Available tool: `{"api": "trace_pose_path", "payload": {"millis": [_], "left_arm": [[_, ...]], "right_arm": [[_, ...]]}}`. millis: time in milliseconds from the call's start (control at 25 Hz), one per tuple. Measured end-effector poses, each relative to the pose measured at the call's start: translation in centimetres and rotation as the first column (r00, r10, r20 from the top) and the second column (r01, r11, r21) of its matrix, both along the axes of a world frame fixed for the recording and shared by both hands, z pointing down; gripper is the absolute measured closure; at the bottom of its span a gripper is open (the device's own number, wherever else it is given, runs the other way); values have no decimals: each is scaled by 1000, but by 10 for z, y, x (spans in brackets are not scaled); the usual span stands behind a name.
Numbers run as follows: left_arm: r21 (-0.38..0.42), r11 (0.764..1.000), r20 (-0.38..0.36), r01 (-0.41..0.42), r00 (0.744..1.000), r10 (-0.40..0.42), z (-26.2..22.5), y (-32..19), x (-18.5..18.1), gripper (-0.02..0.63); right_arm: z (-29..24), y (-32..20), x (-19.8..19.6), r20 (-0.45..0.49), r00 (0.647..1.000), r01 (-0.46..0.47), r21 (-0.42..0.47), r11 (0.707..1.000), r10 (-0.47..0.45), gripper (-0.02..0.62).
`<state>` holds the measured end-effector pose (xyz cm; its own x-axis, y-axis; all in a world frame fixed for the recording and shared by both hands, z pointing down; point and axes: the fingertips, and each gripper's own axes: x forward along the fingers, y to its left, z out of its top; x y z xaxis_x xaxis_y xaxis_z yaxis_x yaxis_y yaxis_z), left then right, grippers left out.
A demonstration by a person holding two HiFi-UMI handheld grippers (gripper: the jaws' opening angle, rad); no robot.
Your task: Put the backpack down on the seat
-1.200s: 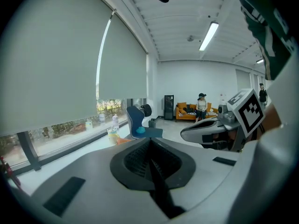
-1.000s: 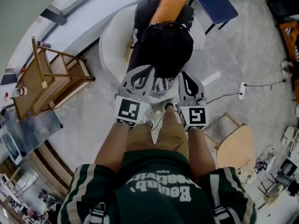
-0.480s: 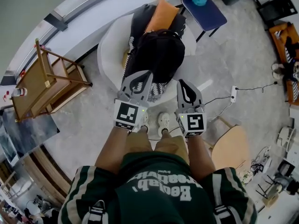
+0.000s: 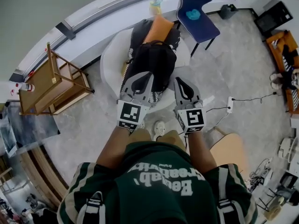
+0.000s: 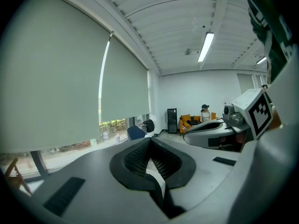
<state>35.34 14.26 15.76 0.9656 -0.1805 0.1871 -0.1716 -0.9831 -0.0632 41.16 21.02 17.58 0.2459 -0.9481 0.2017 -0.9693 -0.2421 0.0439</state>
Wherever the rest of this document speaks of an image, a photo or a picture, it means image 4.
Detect teal cloth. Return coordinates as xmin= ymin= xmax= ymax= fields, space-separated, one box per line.
xmin=185 ymin=8 xmax=202 ymax=21

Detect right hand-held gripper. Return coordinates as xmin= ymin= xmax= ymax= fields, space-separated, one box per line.
xmin=173 ymin=77 xmax=207 ymax=134

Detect black box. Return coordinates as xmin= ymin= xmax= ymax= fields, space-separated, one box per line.
xmin=254 ymin=0 xmax=294 ymax=34

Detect yellow teal packet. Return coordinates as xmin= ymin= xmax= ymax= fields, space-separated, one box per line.
xmin=149 ymin=0 xmax=162 ymax=15

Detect blue chair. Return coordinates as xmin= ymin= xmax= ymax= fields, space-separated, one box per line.
xmin=175 ymin=0 xmax=221 ymax=58

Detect person's green shirt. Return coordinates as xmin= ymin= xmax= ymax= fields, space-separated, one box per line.
xmin=57 ymin=141 xmax=259 ymax=224

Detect black backpack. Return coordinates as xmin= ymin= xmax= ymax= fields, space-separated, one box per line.
xmin=127 ymin=40 xmax=178 ymax=93

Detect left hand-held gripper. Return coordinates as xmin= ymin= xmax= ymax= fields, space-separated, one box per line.
xmin=116 ymin=71 xmax=154 ymax=132

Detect dark grey bin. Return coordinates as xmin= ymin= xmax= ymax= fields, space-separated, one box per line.
xmin=219 ymin=4 xmax=239 ymax=20

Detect marble print panel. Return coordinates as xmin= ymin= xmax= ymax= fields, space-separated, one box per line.
xmin=0 ymin=103 xmax=61 ymax=157

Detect white beanbag chair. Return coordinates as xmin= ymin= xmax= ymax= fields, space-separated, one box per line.
xmin=100 ymin=27 xmax=191 ymax=109

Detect black white striped blanket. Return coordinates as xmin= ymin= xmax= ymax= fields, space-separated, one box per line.
xmin=122 ymin=19 xmax=182 ymax=107

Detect person's khaki shorts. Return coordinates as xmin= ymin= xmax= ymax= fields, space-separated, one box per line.
xmin=128 ymin=128 xmax=187 ymax=153

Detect black white harness strap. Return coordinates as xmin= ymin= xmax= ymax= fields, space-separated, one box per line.
xmin=79 ymin=191 xmax=103 ymax=224
xmin=217 ymin=167 xmax=236 ymax=224

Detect person's right white shoe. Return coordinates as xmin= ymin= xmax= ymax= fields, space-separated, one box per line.
xmin=153 ymin=120 xmax=168 ymax=141

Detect person's right forearm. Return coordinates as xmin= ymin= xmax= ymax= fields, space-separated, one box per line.
xmin=185 ymin=132 xmax=218 ymax=175

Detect orange cushion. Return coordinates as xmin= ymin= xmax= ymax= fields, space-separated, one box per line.
xmin=142 ymin=14 xmax=175 ymax=45

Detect person's left forearm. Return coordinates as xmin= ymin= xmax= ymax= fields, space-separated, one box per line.
xmin=96 ymin=126 xmax=131 ymax=170

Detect brown wooden platform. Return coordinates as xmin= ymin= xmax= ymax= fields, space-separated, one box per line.
xmin=20 ymin=146 xmax=71 ymax=210

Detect white red bottle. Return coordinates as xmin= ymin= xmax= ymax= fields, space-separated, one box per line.
xmin=9 ymin=82 xmax=36 ymax=95

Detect white power strip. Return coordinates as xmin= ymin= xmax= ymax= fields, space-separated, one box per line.
xmin=226 ymin=96 xmax=235 ymax=113

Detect light wooden side table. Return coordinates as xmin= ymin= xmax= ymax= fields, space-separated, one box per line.
xmin=18 ymin=42 xmax=95 ymax=116

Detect black power cable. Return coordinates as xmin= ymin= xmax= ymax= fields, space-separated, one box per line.
xmin=233 ymin=91 xmax=278 ymax=104

